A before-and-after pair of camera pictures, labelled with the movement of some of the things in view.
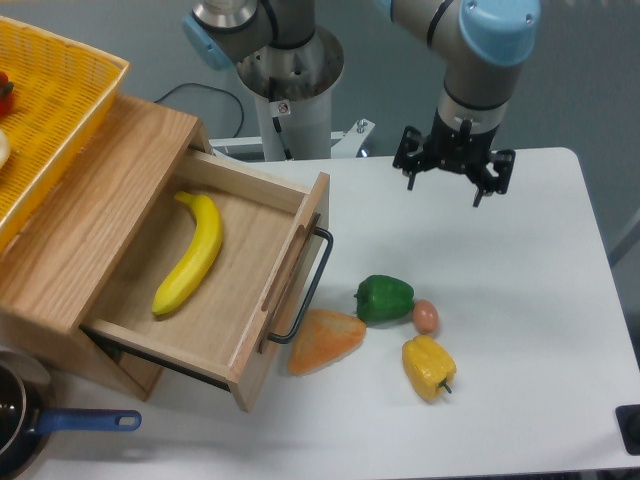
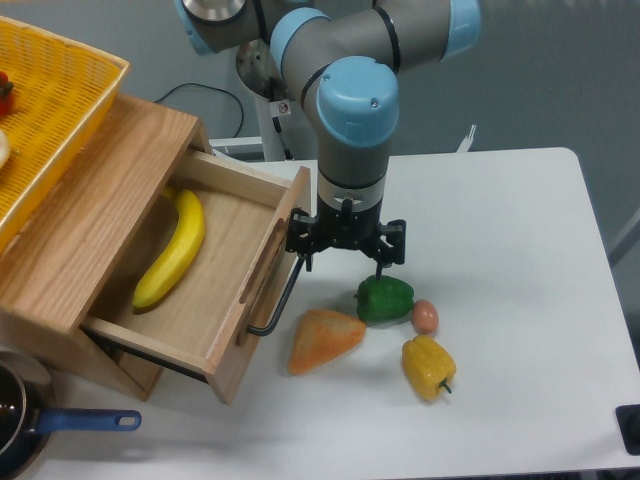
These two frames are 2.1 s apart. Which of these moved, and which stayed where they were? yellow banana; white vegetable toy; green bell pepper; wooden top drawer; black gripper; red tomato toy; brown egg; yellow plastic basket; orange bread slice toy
Moved: wooden top drawer; yellow banana; black gripper
Stayed: orange bread slice toy; red tomato toy; green bell pepper; brown egg; white vegetable toy; yellow plastic basket
